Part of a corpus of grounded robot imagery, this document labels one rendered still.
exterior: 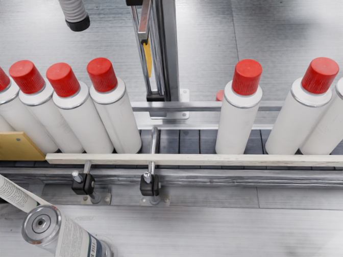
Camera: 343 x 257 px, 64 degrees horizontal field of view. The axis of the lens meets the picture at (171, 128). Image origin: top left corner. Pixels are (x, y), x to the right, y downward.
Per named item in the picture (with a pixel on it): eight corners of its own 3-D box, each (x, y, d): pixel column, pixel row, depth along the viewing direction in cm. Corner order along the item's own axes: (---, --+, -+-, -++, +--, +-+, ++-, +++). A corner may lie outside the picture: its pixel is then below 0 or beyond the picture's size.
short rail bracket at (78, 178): (87, 207, 51) (62, 181, 41) (93, 175, 55) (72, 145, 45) (104, 207, 51) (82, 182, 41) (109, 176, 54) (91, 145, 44)
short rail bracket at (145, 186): (146, 208, 50) (135, 182, 40) (147, 193, 52) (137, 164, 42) (164, 208, 50) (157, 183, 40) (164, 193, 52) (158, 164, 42)
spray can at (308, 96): (266, 162, 49) (308, 81, 32) (262, 137, 51) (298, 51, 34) (297, 162, 48) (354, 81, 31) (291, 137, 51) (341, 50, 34)
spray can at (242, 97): (215, 162, 49) (228, 83, 32) (214, 137, 52) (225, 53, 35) (245, 162, 49) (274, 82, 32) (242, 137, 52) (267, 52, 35)
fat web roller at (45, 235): (78, 272, 40) (8, 248, 25) (84, 239, 43) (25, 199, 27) (108, 273, 40) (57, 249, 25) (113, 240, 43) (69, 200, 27)
